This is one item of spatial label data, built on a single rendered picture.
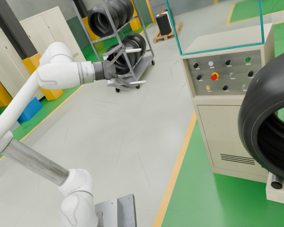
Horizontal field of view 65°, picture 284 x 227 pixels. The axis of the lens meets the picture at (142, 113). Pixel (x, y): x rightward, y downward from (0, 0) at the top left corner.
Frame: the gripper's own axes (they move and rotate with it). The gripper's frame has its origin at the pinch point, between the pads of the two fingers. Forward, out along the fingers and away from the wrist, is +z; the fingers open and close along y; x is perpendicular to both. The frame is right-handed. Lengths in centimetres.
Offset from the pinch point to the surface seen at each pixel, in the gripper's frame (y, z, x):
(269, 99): -20, 33, -34
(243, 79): -14, 83, 34
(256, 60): -2, 84, 22
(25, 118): -34, -147, 497
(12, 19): 193, -131, 485
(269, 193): -66, 48, -15
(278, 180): -58, 48, -19
